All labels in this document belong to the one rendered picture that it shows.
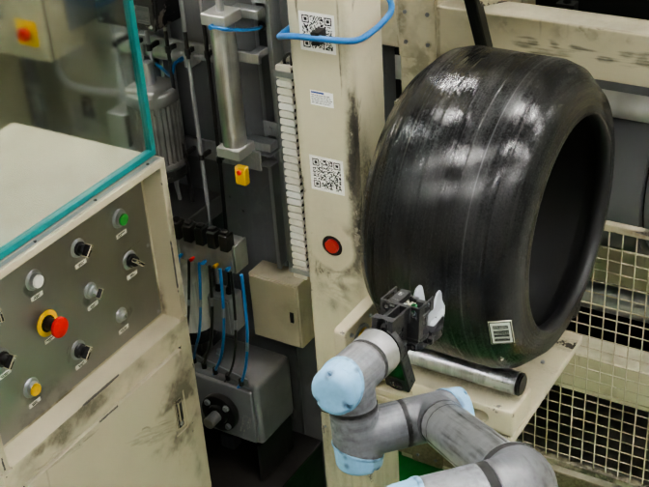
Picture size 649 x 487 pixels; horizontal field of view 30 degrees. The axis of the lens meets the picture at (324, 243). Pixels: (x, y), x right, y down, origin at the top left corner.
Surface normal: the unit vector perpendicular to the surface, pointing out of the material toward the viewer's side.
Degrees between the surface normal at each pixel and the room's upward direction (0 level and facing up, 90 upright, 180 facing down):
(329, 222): 90
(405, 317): 90
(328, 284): 90
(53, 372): 90
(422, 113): 31
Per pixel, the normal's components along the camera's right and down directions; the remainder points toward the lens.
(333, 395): -0.52, 0.37
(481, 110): -0.29, -0.54
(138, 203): 0.86, 0.22
